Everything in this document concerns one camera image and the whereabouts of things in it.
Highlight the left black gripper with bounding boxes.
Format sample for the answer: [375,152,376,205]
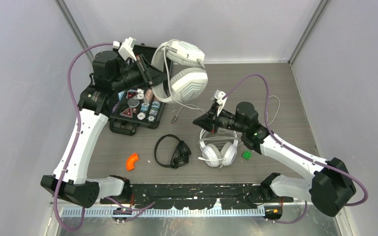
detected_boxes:
[111,54,169,93]

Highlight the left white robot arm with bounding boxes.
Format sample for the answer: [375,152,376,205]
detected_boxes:
[40,51,167,208]

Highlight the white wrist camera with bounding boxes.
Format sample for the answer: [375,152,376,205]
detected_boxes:
[211,89,227,116]
[112,37,136,61]

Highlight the orange curved plastic piece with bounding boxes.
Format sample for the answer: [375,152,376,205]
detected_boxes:
[126,153,139,172]

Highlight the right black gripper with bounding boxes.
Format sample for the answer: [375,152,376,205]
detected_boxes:
[194,102,247,134]

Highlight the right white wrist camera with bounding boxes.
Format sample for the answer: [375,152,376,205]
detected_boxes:
[211,89,227,116]

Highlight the purple cable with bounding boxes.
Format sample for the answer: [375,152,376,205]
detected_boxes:
[223,73,369,225]
[52,42,156,233]

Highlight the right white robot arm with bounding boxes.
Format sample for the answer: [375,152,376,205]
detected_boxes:
[192,102,356,217]

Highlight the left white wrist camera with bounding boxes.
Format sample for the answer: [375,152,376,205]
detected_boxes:
[112,37,136,61]

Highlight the black poker chip case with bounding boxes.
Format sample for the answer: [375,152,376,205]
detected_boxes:
[109,44,175,136]

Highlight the aluminium slotted rail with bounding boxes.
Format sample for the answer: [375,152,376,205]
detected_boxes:
[62,207,268,218]

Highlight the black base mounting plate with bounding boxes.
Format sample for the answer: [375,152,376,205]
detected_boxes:
[113,183,293,210]

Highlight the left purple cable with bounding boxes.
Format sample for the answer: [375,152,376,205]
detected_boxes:
[52,42,156,233]

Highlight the white grey headphones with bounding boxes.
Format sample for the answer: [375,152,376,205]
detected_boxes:
[197,129,240,168]

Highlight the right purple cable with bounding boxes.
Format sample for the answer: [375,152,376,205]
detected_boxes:
[223,73,369,225]

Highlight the black wired headphones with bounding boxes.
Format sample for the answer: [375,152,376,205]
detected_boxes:
[154,134,191,169]

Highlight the green toy brick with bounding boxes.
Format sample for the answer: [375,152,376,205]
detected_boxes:
[242,151,252,160]

